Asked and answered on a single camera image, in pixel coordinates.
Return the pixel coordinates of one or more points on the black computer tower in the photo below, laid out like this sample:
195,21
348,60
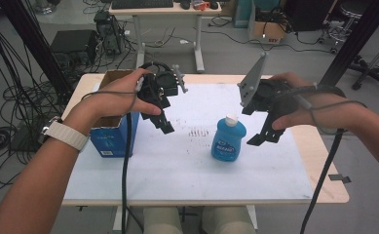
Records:
110,32

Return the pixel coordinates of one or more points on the person's left hand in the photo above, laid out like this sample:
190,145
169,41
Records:
112,100

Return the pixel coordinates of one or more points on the black metal stand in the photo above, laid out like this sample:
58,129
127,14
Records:
356,39
31,39

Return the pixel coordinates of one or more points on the black office chair base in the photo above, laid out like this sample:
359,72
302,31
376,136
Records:
372,76

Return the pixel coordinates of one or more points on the black round stool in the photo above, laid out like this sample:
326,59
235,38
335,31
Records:
352,8

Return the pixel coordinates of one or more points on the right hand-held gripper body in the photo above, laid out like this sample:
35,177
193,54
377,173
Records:
268,97

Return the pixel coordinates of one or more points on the person's leg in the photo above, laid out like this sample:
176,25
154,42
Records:
162,222
227,222

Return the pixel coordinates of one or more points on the white desk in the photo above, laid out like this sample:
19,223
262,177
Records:
164,10

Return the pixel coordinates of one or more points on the blue cardboard box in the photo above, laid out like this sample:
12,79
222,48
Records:
112,143

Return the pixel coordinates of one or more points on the blue bottle with white cap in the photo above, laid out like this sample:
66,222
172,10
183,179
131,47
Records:
226,143

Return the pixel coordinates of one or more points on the black computer mouse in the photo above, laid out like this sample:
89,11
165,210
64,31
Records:
185,4

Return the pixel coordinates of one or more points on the brown cardboard box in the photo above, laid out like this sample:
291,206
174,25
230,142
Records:
271,32

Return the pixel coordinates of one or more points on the white table leg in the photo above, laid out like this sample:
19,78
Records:
119,219
252,216

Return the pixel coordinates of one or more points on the teal box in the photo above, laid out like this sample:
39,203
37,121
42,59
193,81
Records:
242,13

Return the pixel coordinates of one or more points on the black keyboard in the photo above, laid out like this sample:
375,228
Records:
141,4

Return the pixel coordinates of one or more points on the white table mat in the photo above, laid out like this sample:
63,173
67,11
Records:
177,175

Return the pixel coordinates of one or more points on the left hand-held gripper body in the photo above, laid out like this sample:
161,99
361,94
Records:
164,86

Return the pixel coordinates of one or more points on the person's left leg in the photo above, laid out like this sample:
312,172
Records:
162,222

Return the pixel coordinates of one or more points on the black equipment case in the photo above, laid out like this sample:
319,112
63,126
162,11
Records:
73,42

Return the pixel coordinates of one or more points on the person's right leg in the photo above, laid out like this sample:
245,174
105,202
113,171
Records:
227,222

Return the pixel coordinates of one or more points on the person's right hand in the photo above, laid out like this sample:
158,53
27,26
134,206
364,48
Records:
326,110

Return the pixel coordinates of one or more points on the grey tape piece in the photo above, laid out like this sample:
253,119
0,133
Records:
339,178

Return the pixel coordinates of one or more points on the white wristwatch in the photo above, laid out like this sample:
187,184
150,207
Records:
67,135

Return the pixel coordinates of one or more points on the orange object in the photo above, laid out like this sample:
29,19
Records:
200,5

